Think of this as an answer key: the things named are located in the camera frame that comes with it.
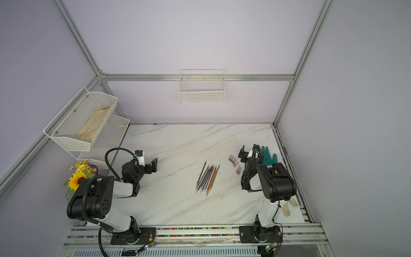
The yellow pencil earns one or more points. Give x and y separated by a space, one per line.
210 180

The black pencil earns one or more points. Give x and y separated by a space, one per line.
206 175

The beige glove in shelf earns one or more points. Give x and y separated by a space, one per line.
91 127

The white wire wall basket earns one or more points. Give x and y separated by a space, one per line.
201 91

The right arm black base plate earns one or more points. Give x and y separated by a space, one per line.
250 234

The upper white mesh shelf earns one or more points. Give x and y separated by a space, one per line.
65 126

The artificial sunflower bouquet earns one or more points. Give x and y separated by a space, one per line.
82 170

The aluminium frame profile back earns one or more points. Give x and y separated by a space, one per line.
179 77

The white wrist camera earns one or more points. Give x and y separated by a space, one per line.
254 152
139 156

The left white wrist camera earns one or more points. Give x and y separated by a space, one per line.
139 156

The white mesh shelf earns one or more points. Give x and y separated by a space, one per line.
110 137
65 126

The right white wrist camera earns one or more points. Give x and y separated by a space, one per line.
254 152

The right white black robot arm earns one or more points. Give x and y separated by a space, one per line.
277 186

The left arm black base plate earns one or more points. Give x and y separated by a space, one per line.
143 236

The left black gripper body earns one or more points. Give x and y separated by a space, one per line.
141 173

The green rubber glove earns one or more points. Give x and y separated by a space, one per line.
268 159

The beige fabric glove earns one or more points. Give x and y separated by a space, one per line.
292 202

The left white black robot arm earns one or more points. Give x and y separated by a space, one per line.
92 198

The lower white mesh shelf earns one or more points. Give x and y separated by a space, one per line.
110 137

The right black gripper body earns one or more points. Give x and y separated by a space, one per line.
246 175

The aluminium front rail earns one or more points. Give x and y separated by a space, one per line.
223 240

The thin dark pencil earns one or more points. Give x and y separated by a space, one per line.
201 173

